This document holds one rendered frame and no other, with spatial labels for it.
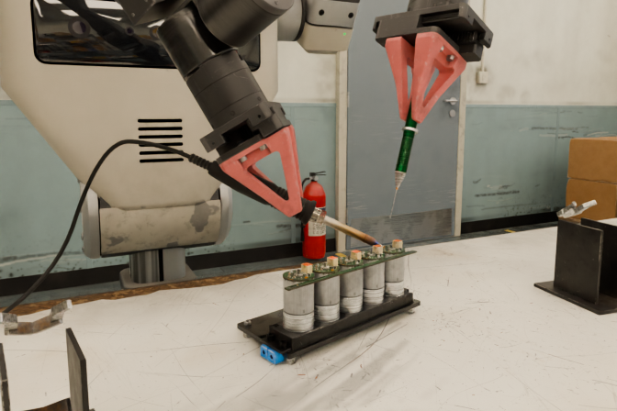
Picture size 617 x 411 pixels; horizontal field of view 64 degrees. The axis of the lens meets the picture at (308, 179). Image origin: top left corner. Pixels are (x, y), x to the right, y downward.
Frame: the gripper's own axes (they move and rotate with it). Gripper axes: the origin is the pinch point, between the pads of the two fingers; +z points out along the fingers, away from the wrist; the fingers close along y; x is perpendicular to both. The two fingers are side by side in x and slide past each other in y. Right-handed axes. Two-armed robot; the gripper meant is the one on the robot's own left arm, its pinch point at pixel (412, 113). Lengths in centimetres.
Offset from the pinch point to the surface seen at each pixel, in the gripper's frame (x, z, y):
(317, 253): 196, 21, -183
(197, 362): -14.5, 25.3, -3.7
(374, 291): -2.1, 17.2, 1.8
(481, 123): 306, -105, -150
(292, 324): -10.1, 20.9, 0.8
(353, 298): -4.7, 18.1, 1.7
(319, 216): -5.0, 12.0, -3.9
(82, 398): -26.1, 24.8, 2.8
